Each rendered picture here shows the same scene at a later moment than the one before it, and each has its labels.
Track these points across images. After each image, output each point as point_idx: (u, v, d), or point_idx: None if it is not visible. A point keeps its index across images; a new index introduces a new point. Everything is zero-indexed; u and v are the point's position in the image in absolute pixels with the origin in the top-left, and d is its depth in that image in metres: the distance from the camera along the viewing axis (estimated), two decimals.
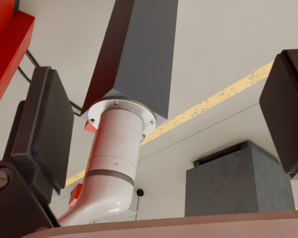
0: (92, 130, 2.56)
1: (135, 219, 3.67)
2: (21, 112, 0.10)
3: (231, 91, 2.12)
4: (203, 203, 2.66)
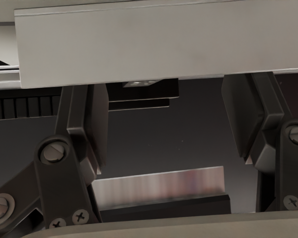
0: None
1: None
2: (66, 92, 0.11)
3: None
4: None
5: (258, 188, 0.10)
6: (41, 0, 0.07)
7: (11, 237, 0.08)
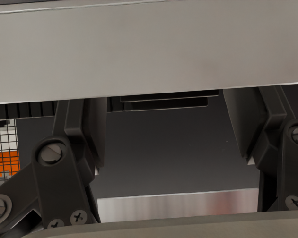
0: None
1: None
2: None
3: None
4: None
5: (259, 189, 0.10)
6: None
7: None
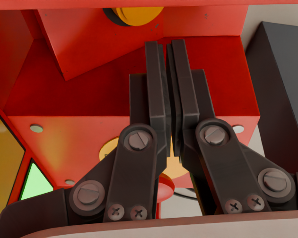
0: None
1: None
2: (134, 83, 0.11)
3: None
4: None
5: (197, 195, 0.10)
6: None
7: (89, 225, 0.08)
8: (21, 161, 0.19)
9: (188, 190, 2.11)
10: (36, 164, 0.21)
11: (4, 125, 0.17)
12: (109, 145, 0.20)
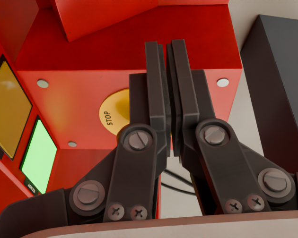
0: None
1: None
2: (134, 83, 0.11)
3: None
4: None
5: (197, 195, 0.10)
6: None
7: (89, 225, 0.08)
8: (29, 115, 0.21)
9: (188, 185, 2.13)
10: (41, 122, 0.24)
11: (14, 77, 0.19)
12: (109, 101, 0.22)
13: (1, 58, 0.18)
